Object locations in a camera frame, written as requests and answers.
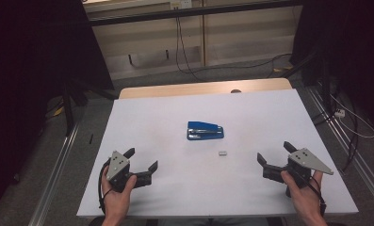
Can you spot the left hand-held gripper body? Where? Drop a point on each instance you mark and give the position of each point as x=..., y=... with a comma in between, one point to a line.
x=117, y=166

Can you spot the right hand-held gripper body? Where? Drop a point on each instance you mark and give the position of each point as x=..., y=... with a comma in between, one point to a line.
x=304, y=158

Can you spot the blue stapler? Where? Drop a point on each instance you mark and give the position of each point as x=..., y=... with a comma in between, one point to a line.
x=203, y=126

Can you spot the person's left hand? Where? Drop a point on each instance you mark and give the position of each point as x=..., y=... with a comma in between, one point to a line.
x=117, y=202

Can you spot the person's right hand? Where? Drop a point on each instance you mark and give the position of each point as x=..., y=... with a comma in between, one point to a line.
x=305, y=197

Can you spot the silver staple strip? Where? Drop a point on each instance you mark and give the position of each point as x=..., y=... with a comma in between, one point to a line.
x=223, y=153

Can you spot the black metal stand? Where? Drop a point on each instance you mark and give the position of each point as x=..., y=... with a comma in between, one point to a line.
x=325, y=88
x=69, y=113

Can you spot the yellow tape piece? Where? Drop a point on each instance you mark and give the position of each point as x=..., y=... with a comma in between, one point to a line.
x=285, y=68
x=59, y=111

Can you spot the wooden table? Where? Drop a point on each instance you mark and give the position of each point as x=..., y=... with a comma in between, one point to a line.
x=175, y=89

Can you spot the beige wooden cabinet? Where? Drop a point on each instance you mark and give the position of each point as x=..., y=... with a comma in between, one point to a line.
x=244, y=37

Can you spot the black curtain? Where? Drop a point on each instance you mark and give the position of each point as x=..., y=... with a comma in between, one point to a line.
x=357, y=47
x=24, y=62

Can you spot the black metal beam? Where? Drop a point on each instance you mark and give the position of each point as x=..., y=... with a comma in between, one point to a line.
x=191, y=12

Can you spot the aluminium rail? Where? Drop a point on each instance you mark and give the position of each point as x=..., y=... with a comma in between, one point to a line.
x=51, y=185
x=362, y=166

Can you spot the white wall outlet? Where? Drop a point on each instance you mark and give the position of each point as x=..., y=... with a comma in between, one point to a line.
x=181, y=3

